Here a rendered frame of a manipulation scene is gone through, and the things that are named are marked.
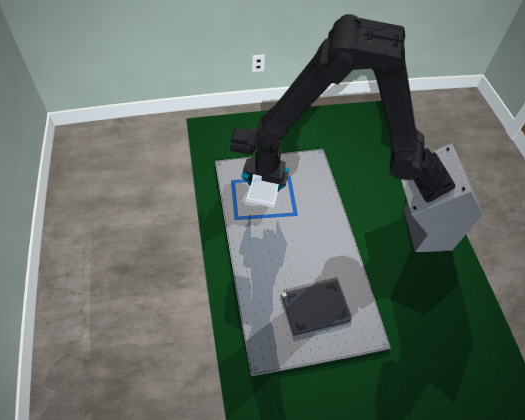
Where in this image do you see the blue tape outline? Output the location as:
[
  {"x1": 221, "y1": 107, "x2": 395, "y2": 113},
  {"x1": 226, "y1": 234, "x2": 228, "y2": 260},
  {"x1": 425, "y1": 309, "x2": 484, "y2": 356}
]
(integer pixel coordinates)
[{"x1": 231, "y1": 177, "x2": 298, "y2": 220}]

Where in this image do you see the white well plate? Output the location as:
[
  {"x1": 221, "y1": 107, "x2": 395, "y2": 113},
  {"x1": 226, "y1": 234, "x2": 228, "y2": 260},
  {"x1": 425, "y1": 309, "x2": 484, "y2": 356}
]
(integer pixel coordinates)
[{"x1": 246, "y1": 175, "x2": 279, "y2": 208}]

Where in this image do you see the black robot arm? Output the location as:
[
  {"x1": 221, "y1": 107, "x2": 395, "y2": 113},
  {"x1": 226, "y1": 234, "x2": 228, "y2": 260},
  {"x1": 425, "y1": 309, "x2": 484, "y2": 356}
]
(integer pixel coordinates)
[{"x1": 230, "y1": 14, "x2": 456, "y2": 203}]

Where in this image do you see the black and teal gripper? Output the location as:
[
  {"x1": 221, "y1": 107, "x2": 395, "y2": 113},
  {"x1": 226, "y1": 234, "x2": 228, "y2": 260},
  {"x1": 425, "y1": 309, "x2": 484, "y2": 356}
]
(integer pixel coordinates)
[{"x1": 242, "y1": 155, "x2": 290, "y2": 192}]

